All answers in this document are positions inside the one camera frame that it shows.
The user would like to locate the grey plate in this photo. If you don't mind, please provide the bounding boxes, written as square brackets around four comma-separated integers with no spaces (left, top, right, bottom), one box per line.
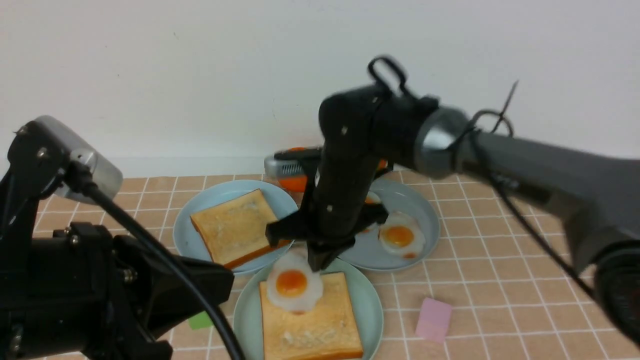
[339,178,441,272]

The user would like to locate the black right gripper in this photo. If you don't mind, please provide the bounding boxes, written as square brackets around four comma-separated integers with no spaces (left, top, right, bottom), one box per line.
[266,150,390,272]

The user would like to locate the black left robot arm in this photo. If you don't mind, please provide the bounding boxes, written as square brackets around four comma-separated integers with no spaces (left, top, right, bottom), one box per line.
[1,115,246,360]

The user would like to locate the toast slice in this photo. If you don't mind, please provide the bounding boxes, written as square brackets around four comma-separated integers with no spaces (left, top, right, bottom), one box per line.
[189,188,292,271]
[259,272,364,360]

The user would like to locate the fried egg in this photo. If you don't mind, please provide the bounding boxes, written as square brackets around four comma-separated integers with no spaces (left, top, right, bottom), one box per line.
[266,248,324,313]
[378,210,426,259]
[359,191,382,235]

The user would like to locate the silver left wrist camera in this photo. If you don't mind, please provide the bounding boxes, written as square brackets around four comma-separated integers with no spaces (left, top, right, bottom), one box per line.
[35,115,124,199]

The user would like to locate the green cube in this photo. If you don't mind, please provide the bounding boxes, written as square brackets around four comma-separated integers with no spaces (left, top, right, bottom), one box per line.
[187,311,213,331]

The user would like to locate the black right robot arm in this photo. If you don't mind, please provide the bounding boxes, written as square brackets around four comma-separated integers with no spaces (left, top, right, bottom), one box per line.
[266,84,640,346]

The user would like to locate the light blue plate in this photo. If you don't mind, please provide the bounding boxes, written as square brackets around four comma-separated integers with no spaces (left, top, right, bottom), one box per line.
[173,179,298,275]

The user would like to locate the fried egg back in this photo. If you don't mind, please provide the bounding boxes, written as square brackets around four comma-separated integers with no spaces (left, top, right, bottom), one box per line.
[359,191,382,235]

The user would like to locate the pink cube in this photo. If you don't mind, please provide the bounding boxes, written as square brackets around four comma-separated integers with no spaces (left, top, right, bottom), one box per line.
[414,297,453,344]

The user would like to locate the orange fruit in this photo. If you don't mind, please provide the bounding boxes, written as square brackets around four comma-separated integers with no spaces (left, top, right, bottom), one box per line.
[265,146,307,193]

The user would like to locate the black left camera cable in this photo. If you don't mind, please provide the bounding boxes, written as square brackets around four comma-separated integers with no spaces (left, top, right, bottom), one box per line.
[67,162,247,360]

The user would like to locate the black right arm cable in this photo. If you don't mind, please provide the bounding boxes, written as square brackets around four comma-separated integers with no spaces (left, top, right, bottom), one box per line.
[367,55,601,301]

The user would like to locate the green plate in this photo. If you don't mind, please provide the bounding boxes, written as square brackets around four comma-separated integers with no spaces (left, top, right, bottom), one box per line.
[232,259,385,360]

